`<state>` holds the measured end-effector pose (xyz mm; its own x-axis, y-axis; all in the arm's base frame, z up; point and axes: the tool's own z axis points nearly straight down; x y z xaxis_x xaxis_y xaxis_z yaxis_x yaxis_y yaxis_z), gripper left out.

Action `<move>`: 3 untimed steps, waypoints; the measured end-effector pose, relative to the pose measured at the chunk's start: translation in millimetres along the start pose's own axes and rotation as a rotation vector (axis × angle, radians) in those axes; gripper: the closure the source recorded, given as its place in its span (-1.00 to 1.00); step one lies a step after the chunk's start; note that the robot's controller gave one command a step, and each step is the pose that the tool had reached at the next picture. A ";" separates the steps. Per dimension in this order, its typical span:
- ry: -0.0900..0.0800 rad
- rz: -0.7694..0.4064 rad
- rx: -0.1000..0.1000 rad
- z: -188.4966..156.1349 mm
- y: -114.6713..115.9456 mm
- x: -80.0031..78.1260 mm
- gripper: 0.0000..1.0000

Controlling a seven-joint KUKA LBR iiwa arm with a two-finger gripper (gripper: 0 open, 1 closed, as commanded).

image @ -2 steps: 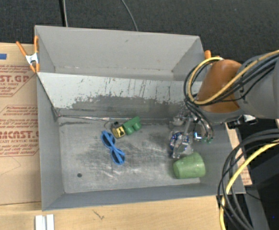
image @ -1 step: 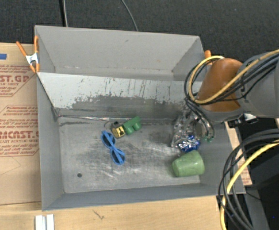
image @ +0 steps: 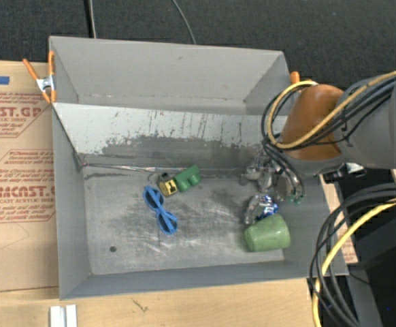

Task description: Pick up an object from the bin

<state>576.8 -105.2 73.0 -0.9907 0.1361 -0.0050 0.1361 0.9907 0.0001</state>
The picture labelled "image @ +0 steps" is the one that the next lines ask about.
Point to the brown cardboard board red print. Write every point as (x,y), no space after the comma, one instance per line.
(21,216)

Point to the blue sunglasses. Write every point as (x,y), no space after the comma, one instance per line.
(160,210)

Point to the yellow and black small tool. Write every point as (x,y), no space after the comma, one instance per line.
(168,186)

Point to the grey metal bin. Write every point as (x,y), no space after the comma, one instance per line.
(157,216)

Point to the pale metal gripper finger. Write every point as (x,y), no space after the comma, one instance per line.
(251,210)
(260,214)

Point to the green cup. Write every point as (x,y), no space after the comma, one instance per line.
(267,233)

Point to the black cylinder on white bracket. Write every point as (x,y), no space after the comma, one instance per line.
(337,175)

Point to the green toy block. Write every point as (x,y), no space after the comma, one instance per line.
(186,179)

